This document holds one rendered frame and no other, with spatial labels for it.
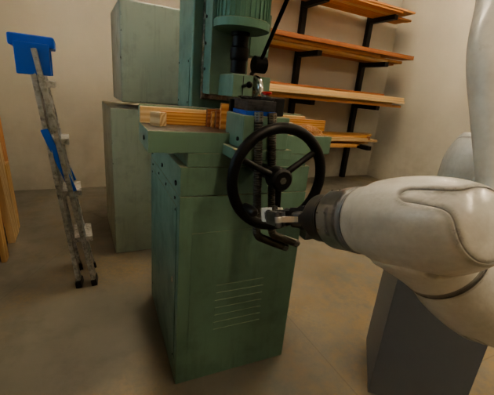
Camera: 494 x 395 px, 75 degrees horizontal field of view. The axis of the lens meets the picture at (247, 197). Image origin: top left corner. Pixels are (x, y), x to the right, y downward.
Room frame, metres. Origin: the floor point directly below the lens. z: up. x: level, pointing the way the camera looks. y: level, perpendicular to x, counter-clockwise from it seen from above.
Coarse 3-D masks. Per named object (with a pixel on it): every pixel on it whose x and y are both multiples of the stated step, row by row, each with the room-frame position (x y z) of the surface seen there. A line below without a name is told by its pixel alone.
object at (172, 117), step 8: (168, 112) 1.03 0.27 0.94; (176, 112) 1.04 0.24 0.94; (184, 112) 1.05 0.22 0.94; (168, 120) 1.03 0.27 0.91; (176, 120) 1.04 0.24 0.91; (184, 120) 1.05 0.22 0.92; (192, 120) 1.06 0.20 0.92; (200, 120) 1.07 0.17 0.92; (296, 120) 1.23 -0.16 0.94; (304, 120) 1.24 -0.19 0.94; (312, 120) 1.26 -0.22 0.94; (320, 120) 1.29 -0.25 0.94; (320, 128) 1.28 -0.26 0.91
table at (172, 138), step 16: (144, 128) 0.91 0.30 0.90; (160, 128) 0.92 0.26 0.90; (176, 128) 0.96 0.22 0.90; (192, 128) 0.99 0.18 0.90; (208, 128) 1.03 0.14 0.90; (144, 144) 0.92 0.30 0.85; (160, 144) 0.87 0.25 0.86; (176, 144) 0.89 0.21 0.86; (192, 144) 0.90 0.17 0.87; (208, 144) 0.92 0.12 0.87; (224, 144) 0.93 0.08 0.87; (288, 144) 1.04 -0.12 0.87; (304, 144) 1.06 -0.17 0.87; (320, 144) 1.09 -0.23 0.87; (288, 160) 0.93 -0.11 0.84
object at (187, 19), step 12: (180, 0) 1.43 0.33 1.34; (192, 0) 1.26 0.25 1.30; (180, 12) 1.43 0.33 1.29; (192, 12) 1.26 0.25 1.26; (180, 24) 1.42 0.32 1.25; (192, 24) 1.26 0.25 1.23; (180, 36) 1.42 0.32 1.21; (192, 36) 1.25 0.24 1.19; (180, 48) 1.41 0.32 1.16; (192, 48) 1.25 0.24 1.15; (180, 60) 1.40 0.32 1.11; (192, 60) 1.25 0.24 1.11; (180, 72) 1.39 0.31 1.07; (192, 72) 1.25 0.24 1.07; (180, 84) 1.39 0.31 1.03; (192, 84) 1.25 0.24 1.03; (180, 96) 1.38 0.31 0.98; (192, 96) 1.25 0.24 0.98
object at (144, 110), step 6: (144, 108) 1.02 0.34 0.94; (150, 108) 1.02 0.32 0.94; (156, 108) 1.03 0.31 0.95; (162, 108) 1.04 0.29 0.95; (168, 108) 1.05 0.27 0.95; (174, 108) 1.06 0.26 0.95; (180, 108) 1.07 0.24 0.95; (186, 108) 1.09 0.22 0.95; (144, 114) 1.02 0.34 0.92; (144, 120) 1.02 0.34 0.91
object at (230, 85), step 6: (222, 78) 1.17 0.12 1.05; (228, 78) 1.11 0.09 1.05; (234, 78) 1.08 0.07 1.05; (240, 78) 1.08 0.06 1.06; (246, 78) 1.09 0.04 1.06; (252, 78) 1.10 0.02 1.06; (222, 84) 1.16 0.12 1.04; (228, 84) 1.11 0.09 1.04; (234, 84) 1.08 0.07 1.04; (240, 84) 1.09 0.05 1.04; (222, 90) 1.16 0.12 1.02; (228, 90) 1.10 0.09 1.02; (234, 90) 1.08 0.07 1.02; (240, 90) 1.09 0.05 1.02; (246, 90) 1.09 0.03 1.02; (234, 96) 1.08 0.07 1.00
